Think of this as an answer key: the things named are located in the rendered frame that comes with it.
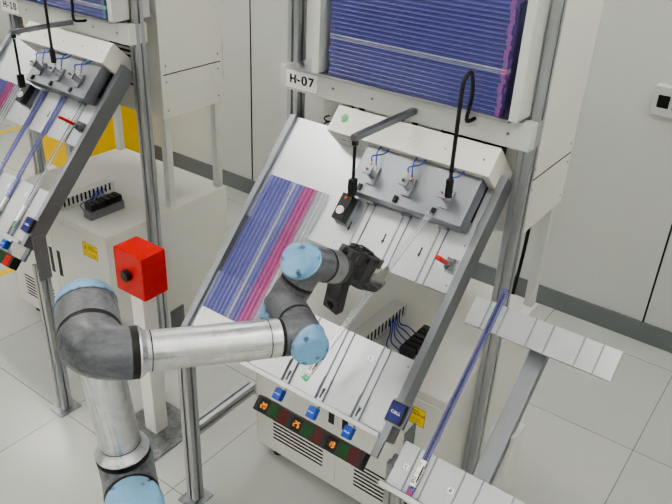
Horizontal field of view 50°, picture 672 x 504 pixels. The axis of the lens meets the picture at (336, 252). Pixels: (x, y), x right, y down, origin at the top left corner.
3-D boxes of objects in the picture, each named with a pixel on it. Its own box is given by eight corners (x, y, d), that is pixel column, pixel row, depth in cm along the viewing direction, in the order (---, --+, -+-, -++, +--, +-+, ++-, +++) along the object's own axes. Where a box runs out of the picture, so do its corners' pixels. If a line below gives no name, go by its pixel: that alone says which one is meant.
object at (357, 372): (385, 434, 174) (381, 433, 171) (192, 331, 207) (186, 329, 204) (419, 363, 176) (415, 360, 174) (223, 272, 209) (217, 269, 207)
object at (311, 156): (452, 299, 181) (446, 294, 176) (255, 221, 214) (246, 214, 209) (505, 184, 185) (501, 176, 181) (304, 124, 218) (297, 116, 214)
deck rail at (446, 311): (394, 444, 175) (385, 441, 169) (387, 440, 176) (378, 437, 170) (513, 186, 184) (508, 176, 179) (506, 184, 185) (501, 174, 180)
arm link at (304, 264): (269, 266, 147) (291, 232, 145) (301, 271, 156) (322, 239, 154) (293, 289, 143) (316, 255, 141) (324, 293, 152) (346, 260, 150)
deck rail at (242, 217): (195, 337, 209) (183, 332, 203) (190, 335, 210) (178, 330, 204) (305, 125, 218) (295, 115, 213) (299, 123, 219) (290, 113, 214)
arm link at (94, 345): (56, 351, 117) (336, 324, 135) (54, 314, 126) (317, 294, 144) (59, 407, 122) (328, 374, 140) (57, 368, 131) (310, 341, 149)
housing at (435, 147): (500, 200, 186) (488, 177, 174) (346, 152, 210) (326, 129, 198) (513, 172, 187) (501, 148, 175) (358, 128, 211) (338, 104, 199)
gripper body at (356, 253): (387, 261, 164) (359, 256, 154) (368, 293, 165) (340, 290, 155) (363, 244, 168) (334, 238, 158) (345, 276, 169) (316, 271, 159)
